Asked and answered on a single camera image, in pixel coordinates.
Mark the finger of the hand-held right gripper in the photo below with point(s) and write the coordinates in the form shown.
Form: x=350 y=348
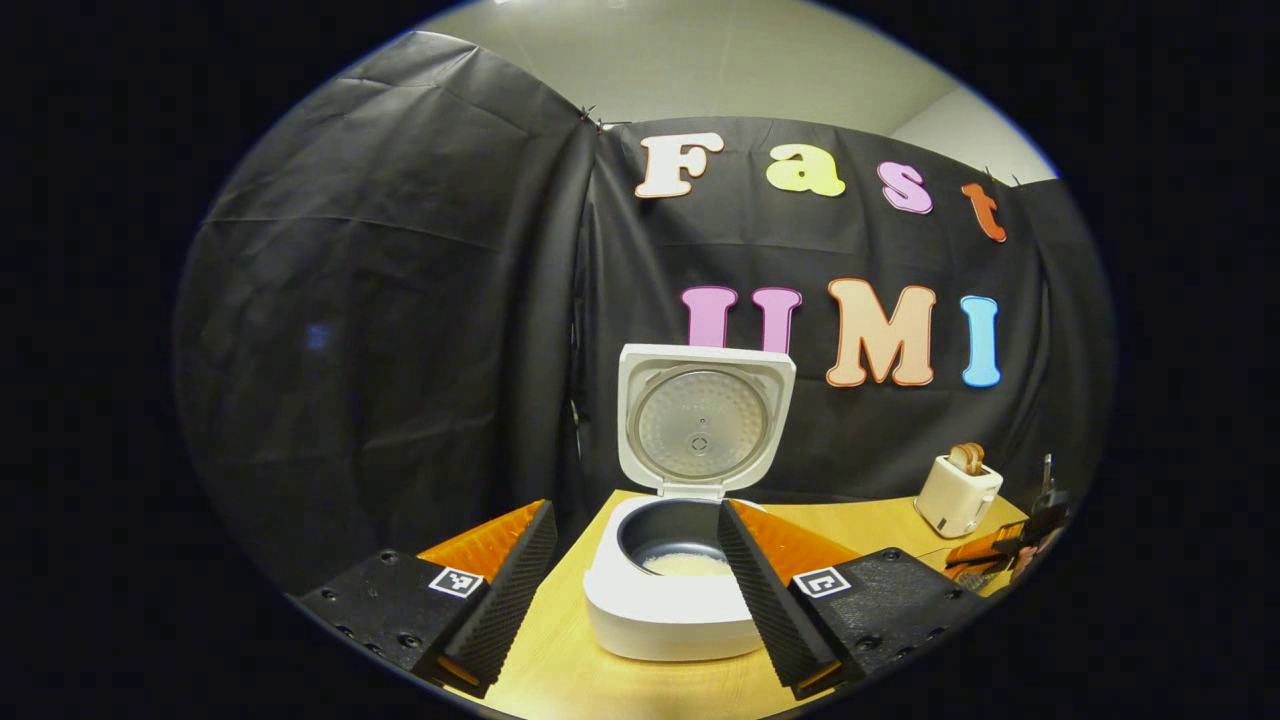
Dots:
x=985 y=548

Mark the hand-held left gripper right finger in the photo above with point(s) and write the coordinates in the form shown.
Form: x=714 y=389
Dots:
x=765 y=600

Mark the white rice cooker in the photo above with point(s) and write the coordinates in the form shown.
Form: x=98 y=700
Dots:
x=650 y=620

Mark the toasted bread slice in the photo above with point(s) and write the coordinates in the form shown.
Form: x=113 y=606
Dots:
x=976 y=457
x=959 y=460

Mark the white rice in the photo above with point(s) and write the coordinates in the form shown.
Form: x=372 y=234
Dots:
x=685 y=565

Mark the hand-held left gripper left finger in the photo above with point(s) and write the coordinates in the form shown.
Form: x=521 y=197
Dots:
x=510 y=600

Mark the black backdrop cloth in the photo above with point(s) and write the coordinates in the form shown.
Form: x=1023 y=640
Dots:
x=380 y=350

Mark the white toaster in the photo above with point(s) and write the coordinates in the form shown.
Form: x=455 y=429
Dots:
x=955 y=500

